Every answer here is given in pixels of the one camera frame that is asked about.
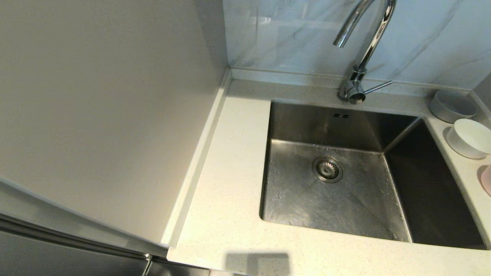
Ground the pink bowl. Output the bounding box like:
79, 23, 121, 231
480, 164, 491, 196

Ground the white bowl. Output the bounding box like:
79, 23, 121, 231
446, 118, 491, 159

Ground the pale grey bowl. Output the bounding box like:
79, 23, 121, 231
429, 90, 478, 123

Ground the round metal drain strainer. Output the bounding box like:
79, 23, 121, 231
311, 156, 344, 183

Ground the chrome gooseneck faucet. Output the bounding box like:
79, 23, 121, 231
333, 0, 397, 105

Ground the grey base cabinet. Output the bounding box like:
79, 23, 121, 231
148, 258, 211, 276

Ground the stainless steel sink basin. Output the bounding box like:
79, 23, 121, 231
260, 100, 488, 250

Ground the tall cabinet unit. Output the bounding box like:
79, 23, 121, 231
0, 0, 232, 276

